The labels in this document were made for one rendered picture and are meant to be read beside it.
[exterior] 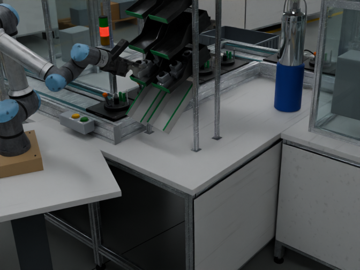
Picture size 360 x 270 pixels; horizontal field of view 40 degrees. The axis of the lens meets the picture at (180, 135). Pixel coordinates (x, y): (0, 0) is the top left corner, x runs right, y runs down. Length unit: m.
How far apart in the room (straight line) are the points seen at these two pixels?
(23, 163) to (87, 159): 0.30
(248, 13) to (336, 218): 5.16
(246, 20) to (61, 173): 5.53
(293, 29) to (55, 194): 1.51
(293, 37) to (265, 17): 5.05
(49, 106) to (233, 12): 5.08
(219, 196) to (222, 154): 0.22
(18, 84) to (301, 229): 1.68
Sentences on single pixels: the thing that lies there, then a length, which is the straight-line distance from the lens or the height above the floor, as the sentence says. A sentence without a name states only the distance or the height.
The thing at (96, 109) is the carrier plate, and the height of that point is 0.97.
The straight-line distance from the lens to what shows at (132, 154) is 2.48.
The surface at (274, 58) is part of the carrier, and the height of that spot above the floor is 0.97.
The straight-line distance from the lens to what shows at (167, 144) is 2.55.
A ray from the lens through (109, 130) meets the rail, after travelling 2.57.
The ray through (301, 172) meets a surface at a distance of 2.73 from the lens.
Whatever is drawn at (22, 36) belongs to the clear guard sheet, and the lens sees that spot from 3.92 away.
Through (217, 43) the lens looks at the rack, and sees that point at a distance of 2.42.
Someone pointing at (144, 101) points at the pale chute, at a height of 1.07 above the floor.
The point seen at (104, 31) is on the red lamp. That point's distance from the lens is 2.83.
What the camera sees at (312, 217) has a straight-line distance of 2.83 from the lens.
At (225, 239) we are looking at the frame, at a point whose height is 0.44.
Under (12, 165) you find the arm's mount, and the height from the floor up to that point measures 0.91.
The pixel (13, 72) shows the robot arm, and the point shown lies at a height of 1.29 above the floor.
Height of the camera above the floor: 2.01
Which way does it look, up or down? 26 degrees down
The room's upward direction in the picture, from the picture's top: 1 degrees counter-clockwise
